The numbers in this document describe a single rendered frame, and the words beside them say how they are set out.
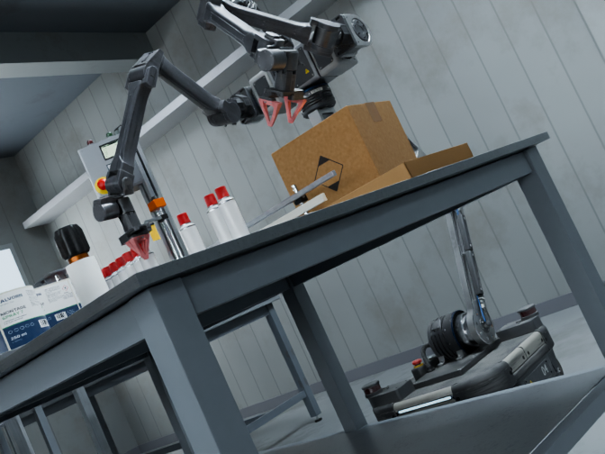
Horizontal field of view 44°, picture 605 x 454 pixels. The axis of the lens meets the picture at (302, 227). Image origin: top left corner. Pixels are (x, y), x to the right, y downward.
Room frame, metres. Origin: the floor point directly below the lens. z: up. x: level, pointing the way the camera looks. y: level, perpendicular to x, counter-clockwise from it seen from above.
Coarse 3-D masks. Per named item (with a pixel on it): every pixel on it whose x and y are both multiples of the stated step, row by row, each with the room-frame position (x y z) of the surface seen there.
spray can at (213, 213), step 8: (208, 200) 2.15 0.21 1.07; (216, 200) 2.16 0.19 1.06; (216, 208) 2.14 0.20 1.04; (208, 216) 2.16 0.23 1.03; (216, 216) 2.14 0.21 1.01; (216, 224) 2.14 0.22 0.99; (224, 224) 2.14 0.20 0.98; (216, 232) 2.15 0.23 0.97; (224, 232) 2.14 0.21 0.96; (224, 240) 2.14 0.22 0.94
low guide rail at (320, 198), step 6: (312, 198) 1.85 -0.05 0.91; (318, 198) 1.84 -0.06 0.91; (324, 198) 1.83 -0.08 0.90; (306, 204) 1.87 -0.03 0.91; (312, 204) 1.86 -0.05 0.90; (318, 204) 1.85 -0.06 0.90; (294, 210) 1.90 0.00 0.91; (300, 210) 1.89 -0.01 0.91; (306, 210) 1.88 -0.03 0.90; (288, 216) 1.92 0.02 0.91; (294, 216) 1.91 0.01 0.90; (276, 222) 1.96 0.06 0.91; (264, 228) 1.99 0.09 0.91
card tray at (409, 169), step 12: (432, 156) 1.62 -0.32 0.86; (444, 156) 1.65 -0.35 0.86; (456, 156) 1.69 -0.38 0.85; (468, 156) 1.72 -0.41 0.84; (396, 168) 1.56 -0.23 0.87; (408, 168) 1.55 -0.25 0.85; (420, 168) 1.58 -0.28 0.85; (432, 168) 1.61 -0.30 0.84; (372, 180) 1.61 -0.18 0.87; (384, 180) 1.59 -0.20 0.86; (396, 180) 1.57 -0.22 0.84; (360, 192) 1.64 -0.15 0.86
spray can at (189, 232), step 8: (176, 216) 2.26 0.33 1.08; (184, 216) 2.25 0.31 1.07; (184, 224) 2.25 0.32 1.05; (192, 224) 2.25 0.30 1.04; (184, 232) 2.24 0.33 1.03; (192, 232) 2.24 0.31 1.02; (184, 240) 2.25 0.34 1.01; (192, 240) 2.24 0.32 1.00; (200, 240) 2.25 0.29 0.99; (192, 248) 2.24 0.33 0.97; (200, 248) 2.24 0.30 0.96
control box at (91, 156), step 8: (96, 144) 2.52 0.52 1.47; (80, 152) 2.51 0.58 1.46; (88, 152) 2.51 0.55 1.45; (96, 152) 2.52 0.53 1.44; (88, 160) 2.51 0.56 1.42; (96, 160) 2.51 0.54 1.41; (104, 160) 2.52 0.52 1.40; (112, 160) 2.52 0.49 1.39; (88, 168) 2.51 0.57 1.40; (96, 168) 2.51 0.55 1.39; (104, 168) 2.52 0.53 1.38; (136, 168) 2.54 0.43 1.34; (88, 176) 2.51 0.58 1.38; (96, 176) 2.51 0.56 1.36; (104, 176) 2.51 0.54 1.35; (136, 176) 2.53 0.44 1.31; (96, 184) 2.51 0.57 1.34; (136, 184) 2.54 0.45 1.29; (96, 192) 2.51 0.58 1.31; (104, 192) 2.51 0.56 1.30
